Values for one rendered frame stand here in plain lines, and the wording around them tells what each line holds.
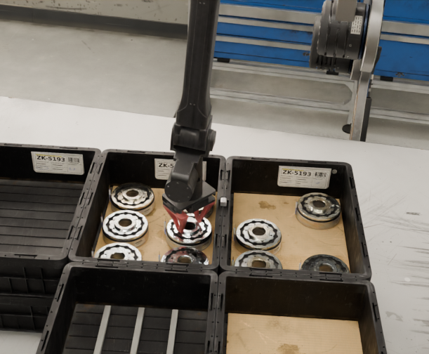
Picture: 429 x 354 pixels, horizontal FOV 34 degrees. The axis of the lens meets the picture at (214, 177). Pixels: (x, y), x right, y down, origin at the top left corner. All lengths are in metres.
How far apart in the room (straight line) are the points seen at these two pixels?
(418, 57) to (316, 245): 1.98
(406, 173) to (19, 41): 2.96
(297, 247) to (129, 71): 2.63
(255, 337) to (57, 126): 1.12
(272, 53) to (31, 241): 2.10
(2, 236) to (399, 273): 0.94
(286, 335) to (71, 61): 3.05
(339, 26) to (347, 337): 0.79
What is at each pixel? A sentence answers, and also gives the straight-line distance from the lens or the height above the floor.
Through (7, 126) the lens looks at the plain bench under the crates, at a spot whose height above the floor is 0.70.
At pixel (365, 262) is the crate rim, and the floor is 0.93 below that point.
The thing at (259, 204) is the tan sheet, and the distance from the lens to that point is 1.69.
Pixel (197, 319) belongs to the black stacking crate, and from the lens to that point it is 1.41.
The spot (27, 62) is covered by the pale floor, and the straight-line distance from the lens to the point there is 4.24.
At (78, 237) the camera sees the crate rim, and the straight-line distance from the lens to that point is 1.47.
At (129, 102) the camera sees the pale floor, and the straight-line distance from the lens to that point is 3.75.
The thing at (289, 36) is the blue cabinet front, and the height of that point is 0.47.
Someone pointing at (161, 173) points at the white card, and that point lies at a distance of 1.70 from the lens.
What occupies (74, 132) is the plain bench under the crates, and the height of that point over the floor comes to 0.70.
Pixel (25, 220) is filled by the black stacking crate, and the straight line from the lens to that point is 1.67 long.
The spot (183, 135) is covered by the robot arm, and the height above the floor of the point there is 1.13.
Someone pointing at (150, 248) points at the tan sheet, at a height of 0.83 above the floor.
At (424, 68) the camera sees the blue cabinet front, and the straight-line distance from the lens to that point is 3.47.
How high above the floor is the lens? 1.87
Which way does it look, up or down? 36 degrees down
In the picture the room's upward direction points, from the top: 2 degrees clockwise
